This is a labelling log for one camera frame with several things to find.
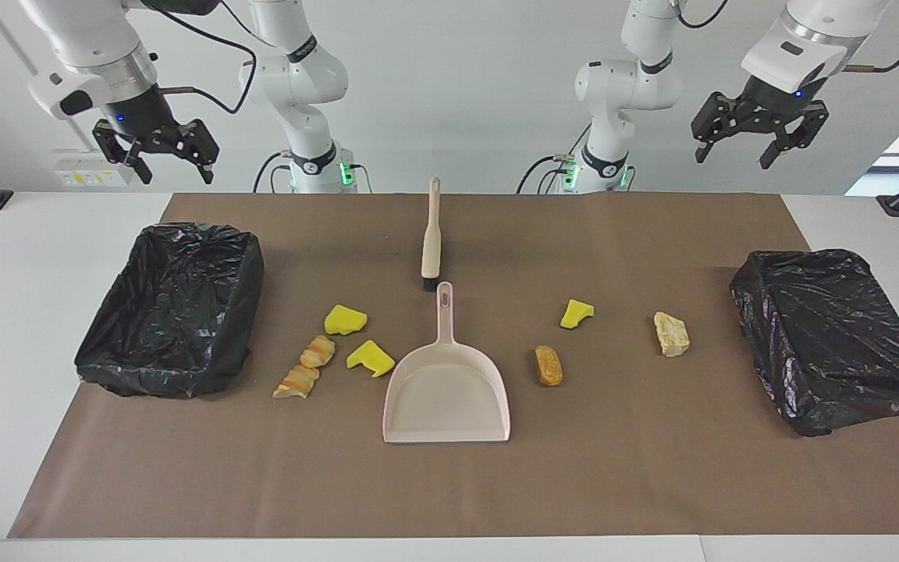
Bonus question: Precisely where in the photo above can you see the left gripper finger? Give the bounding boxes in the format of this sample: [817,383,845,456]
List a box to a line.
[760,105,829,170]
[691,92,741,163]

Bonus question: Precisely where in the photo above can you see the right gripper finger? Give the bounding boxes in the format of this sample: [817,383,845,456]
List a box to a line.
[93,121,154,186]
[176,119,220,185]

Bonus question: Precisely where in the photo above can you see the pale bread chunk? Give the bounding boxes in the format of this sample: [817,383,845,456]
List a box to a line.
[653,311,691,358]

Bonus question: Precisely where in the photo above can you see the yellow sponge chunk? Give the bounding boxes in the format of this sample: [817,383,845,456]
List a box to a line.
[324,304,368,336]

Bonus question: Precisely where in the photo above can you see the striped croissant piece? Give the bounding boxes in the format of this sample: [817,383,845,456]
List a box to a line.
[299,334,336,369]
[272,365,321,400]

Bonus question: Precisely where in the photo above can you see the small yellow sponge wedge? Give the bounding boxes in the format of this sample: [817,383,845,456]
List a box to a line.
[560,299,595,330]

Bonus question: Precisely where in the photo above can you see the beige brush black bristles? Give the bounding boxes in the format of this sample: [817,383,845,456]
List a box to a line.
[421,177,442,293]

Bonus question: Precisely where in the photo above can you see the notched yellow sponge piece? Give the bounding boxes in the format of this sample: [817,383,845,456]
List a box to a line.
[346,340,396,379]

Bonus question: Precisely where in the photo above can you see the brown fried bun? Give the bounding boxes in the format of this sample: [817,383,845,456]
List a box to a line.
[535,345,564,386]

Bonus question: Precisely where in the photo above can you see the pink plastic dustpan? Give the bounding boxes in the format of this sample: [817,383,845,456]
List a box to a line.
[382,281,511,444]

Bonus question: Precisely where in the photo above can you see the black bag lined bin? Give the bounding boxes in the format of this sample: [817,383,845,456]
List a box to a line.
[729,248,899,438]
[75,222,265,399]

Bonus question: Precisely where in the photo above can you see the brown table mat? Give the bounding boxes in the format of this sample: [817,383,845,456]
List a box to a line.
[9,193,899,539]

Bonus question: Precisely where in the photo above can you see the white wall socket strip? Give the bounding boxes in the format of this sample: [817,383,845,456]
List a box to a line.
[54,148,136,188]

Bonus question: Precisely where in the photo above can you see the black base cable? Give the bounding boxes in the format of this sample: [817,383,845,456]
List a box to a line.
[516,125,579,194]
[253,151,294,194]

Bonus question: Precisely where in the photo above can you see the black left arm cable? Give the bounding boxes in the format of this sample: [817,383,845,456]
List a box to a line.
[842,0,899,73]

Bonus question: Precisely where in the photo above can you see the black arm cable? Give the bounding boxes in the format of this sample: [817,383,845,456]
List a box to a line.
[137,0,258,116]
[842,0,899,73]

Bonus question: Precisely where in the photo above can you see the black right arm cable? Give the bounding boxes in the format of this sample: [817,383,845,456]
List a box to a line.
[137,0,258,116]

